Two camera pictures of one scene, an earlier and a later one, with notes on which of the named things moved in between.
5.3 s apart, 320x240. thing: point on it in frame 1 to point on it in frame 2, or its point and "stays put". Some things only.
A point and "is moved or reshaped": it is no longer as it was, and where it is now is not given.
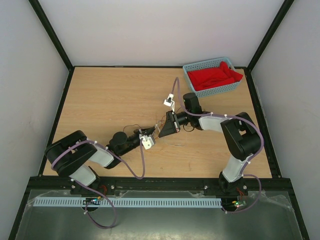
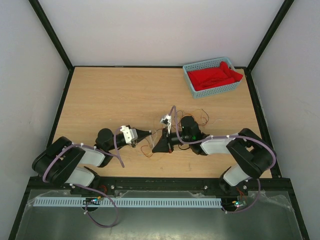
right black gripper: (171, 125) to (162, 146)
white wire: (156, 124) to (156, 140)
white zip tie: (159, 130) is moved or reshaped
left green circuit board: (92, 199) stays put
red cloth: (205, 78) stays put
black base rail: (255, 184) stays put
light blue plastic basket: (232, 87) stays put
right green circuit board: (238, 203) stays put
